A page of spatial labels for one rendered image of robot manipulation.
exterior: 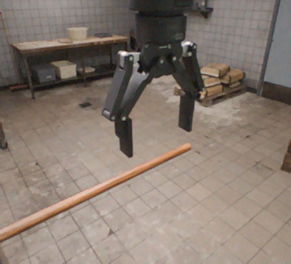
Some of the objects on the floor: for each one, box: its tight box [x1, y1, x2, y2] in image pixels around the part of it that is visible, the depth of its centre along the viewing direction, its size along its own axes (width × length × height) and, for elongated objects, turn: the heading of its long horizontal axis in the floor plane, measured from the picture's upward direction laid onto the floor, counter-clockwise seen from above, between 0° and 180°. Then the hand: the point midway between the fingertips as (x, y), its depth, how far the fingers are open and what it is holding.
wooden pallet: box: [173, 85, 247, 108], centre depth 485 cm, size 120×80×14 cm, turn 128°
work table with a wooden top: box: [10, 34, 129, 99], centre depth 529 cm, size 220×80×90 cm, turn 128°
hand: (158, 134), depth 45 cm, fingers open, 13 cm apart
